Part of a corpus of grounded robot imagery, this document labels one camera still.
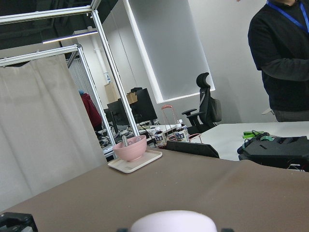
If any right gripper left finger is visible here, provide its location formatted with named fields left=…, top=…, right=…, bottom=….
left=116, top=228, right=131, bottom=232

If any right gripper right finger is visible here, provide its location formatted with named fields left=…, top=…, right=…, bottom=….
left=221, top=228, right=234, bottom=232

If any pink cup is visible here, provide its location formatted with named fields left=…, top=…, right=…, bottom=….
left=130, top=210, right=217, bottom=232

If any beige tray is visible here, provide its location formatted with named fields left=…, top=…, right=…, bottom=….
left=108, top=150, right=163, bottom=174

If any black bar device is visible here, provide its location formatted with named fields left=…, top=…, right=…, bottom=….
left=166, top=141, right=220, bottom=159

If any pink bowl of ice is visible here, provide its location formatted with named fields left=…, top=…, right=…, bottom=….
left=112, top=135, right=147, bottom=161

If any metal rod tool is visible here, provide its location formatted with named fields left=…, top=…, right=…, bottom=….
left=122, top=135, right=128, bottom=147

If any green clip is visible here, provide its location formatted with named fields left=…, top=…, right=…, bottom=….
left=242, top=130, right=264, bottom=139

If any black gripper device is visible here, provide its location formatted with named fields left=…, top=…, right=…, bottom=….
left=237, top=136, right=309, bottom=172

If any small bottle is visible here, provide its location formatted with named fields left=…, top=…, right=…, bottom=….
left=154, top=127, right=166, bottom=147
left=175, top=119, right=189, bottom=142

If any person in red jacket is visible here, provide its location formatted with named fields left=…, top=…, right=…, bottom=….
left=79, top=89, right=102, bottom=131

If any beige curtain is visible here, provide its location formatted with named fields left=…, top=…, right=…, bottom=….
left=0, top=55, right=106, bottom=210

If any black office chair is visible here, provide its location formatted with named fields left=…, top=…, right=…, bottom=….
left=182, top=72, right=222, bottom=135

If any background black monitor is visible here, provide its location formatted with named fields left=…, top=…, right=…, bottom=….
left=130, top=87, right=157, bottom=123

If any cardboard box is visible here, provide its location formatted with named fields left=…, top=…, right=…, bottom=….
left=126, top=92, right=138, bottom=104

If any person in black sweater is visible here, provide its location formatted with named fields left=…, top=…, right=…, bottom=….
left=248, top=0, right=309, bottom=122

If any copper wire bottle rack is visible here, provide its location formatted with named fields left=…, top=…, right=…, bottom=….
left=161, top=104, right=203, bottom=144

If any aluminium cage frame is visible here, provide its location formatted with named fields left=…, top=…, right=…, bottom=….
left=0, top=0, right=139, bottom=145

